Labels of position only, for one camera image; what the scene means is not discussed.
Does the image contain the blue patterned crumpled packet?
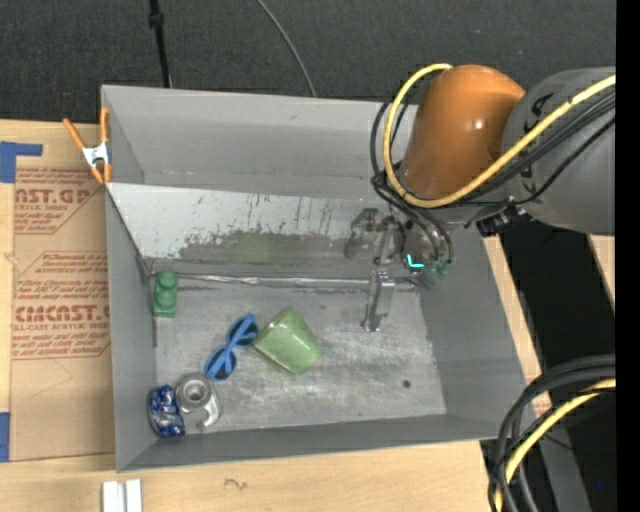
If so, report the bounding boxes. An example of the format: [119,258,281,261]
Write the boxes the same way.
[145,383,187,440]

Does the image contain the grey metal bin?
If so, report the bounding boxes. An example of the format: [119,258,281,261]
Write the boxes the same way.
[99,83,546,473]

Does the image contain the green toy building block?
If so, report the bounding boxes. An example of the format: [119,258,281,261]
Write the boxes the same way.
[151,269,180,319]

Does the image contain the blue sunglasses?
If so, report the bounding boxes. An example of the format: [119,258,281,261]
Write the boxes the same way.
[203,312,261,383]

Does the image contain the green cup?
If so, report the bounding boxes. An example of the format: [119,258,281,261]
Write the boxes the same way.
[252,305,323,377]

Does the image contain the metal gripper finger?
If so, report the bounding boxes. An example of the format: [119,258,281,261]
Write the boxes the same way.
[361,269,398,334]
[343,208,382,259]

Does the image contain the brown cardboard board red print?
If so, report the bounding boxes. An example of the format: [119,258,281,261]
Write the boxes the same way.
[0,118,119,464]

